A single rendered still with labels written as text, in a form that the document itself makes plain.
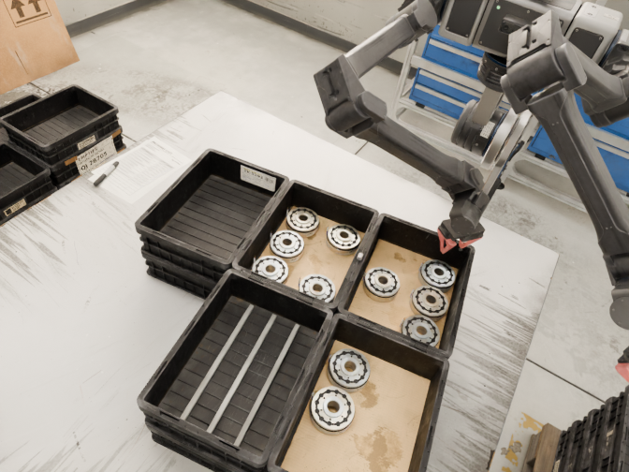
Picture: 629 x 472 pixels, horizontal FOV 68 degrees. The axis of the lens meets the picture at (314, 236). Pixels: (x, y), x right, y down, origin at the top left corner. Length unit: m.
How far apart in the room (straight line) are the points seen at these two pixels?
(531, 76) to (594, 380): 1.98
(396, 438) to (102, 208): 1.19
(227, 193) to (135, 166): 0.46
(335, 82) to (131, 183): 1.07
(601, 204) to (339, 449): 0.73
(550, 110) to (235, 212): 0.98
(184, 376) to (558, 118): 0.95
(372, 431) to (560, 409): 1.42
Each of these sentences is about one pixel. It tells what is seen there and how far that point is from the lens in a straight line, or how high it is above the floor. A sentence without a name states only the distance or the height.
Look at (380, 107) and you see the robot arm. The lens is 0.95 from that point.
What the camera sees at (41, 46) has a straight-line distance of 3.92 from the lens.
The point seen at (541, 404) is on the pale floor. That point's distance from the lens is 2.43.
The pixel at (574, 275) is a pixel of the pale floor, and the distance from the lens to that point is 3.01.
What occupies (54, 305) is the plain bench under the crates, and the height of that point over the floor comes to 0.70.
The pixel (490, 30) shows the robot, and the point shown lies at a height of 1.43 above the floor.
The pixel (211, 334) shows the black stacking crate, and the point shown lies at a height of 0.83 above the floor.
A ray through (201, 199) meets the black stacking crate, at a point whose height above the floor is 0.83.
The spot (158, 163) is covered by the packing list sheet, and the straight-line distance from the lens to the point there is 1.90.
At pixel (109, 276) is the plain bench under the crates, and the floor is 0.70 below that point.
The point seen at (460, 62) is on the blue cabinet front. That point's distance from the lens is 3.03.
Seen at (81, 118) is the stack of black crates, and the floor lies 0.49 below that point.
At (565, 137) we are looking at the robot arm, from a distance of 0.88.
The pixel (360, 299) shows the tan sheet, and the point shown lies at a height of 0.83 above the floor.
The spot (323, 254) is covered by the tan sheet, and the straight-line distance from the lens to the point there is 1.41.
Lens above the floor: 1.91
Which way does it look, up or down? 48 degrees down
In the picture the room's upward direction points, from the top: 11 degrees clockwise
